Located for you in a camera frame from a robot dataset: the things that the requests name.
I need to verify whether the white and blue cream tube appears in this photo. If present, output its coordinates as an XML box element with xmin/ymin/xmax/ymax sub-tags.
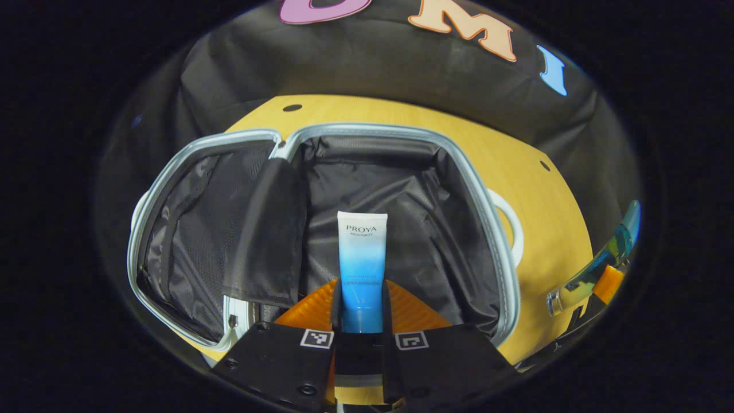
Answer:
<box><xmin>337</xmin><ymin>211</ymin><xmax>389</xmax><ymax>334</ymax></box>

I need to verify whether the black backdrop cloth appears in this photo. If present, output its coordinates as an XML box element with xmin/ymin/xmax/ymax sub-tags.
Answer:
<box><xmin>95</xmin><ymin>0</ymin><xmax>643</xmax><ymax>276</ymax></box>

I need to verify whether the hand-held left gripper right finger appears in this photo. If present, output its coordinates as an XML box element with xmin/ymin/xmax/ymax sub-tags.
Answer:
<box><xmin>381</xmin><ymin>279</ymin><xmax>524</xmax><ymax>411</ymax></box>

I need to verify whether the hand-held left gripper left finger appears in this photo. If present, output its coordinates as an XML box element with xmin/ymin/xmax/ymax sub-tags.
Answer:
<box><xmin>211</xmin><ymin>279</ymin><xmax>343</xmax><ymax>413</ymax></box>

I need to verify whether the clear bottle with blue cap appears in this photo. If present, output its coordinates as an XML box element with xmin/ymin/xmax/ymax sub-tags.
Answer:
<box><xmin>546</xmin><ymin>200</ymin><xmax>642</xmax><ymax>317</ymax></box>

